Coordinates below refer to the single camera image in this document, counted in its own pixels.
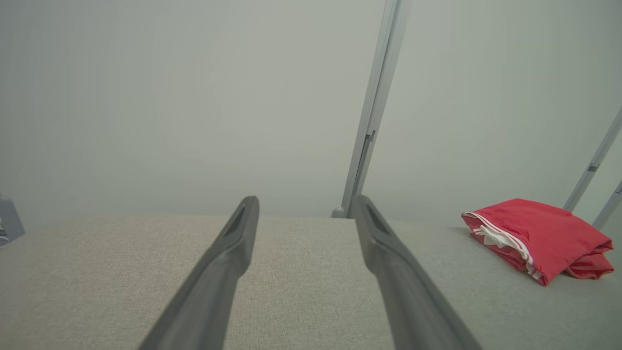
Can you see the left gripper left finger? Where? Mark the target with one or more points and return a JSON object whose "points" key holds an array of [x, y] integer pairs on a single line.
{"points": [[209, 291]]}

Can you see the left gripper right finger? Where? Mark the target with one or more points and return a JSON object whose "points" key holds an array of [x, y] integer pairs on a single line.
{"points": [[408, 301]]}

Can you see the red basketball jersey white sleeves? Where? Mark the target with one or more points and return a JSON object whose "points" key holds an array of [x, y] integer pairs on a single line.
{"points": [[539, 228]]}

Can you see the red shorts white trim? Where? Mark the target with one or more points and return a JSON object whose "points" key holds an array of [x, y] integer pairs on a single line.
{"points": [[595, 266]]}

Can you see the grey blurry object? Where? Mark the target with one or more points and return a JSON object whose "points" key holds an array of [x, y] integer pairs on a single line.
{"points": [[9, 218]]}

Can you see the grey metal pole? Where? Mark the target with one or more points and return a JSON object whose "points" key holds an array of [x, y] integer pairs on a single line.
{"points": [[593, 163], [610, 204]]}

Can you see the grey cylindrical post foot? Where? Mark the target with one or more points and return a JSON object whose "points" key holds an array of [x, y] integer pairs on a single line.
{"points": [[338, 213]]}

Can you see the grey metal partition post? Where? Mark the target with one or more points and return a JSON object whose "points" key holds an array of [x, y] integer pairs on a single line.
{"points": [[376, 97]]}

